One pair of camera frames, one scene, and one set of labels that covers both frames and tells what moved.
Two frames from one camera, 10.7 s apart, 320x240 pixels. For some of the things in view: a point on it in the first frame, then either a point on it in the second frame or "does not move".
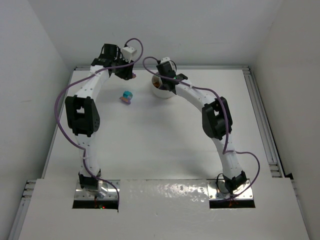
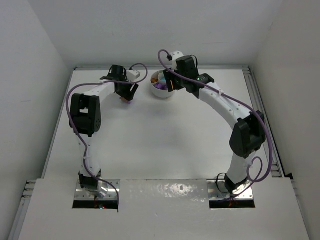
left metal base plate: (112, 194) does not move
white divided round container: (158, 91) does not move
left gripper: (125, 72) to (127, 91)
